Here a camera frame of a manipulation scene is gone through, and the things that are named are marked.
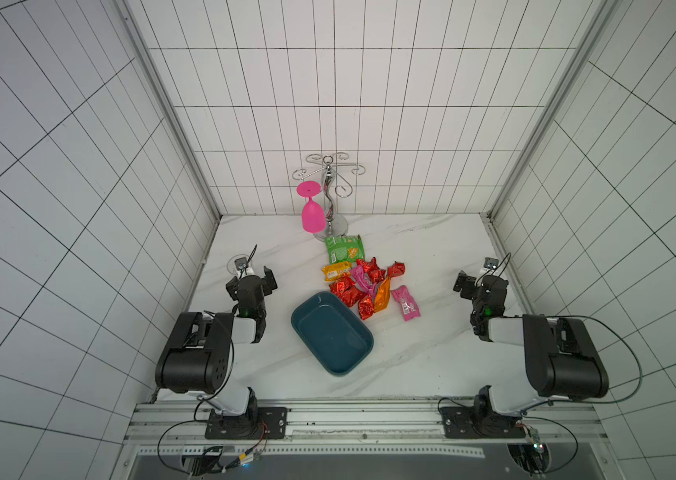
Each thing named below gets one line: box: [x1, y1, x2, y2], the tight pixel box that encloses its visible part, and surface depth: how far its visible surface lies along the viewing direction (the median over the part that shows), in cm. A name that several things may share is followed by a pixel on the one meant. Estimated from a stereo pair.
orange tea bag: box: [374, 277, 391, 313], surface depth 94 cm
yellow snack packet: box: [321, 261, 352, 282], surface depth 102 cm
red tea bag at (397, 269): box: [387, 261, 406, 278], surface depth 102 cm
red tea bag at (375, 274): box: [356, 257, 386, 283], surface depth 102 cm
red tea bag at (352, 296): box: [341, 286, 368, 308], surface depth 95 cm
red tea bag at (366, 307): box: [358, 294, 375, 321], surface depth 93 cm
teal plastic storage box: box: [291, 291, 375, 377], surface depth 89 cm
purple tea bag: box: [350, 265, 378, 295], surface depth 99 cm
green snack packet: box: [324, 234, 365, 265], surface depth 108 cm
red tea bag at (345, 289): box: [329, 273, 362, 305], surface depth 97 cm
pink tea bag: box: [391, 285, 421, 321], surface depth 93 cm
